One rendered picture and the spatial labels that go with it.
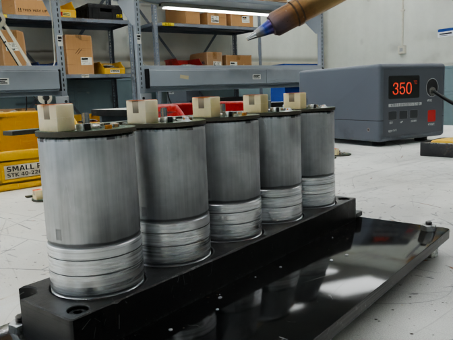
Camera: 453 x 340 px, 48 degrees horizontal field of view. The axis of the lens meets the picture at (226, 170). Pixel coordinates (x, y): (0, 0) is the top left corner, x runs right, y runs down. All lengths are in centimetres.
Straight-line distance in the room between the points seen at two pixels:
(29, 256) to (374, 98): 46
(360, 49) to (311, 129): 598
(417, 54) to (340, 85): 507
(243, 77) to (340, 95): 240
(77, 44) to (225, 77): 177
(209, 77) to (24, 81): 101
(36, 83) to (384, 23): 429
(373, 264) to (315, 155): 5
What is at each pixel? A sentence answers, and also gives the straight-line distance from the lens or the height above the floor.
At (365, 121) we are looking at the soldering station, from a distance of 63.
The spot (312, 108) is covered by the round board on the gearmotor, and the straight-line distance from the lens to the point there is 21.
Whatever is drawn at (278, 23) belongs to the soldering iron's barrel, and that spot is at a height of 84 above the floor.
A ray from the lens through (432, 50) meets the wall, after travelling 563.
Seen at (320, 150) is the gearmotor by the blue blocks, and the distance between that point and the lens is 21.
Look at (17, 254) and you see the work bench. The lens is 26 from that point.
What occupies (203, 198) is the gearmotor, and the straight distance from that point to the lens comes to 15.
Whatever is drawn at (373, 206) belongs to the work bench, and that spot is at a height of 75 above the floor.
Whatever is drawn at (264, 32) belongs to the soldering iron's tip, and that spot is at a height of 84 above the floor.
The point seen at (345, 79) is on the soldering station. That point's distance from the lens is 65.
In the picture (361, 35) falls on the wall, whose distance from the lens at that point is 619.
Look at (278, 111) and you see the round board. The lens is 19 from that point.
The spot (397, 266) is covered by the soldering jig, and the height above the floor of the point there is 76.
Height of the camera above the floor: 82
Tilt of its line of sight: 9 degrees down
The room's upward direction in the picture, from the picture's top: 2 degrees counter-clockwise
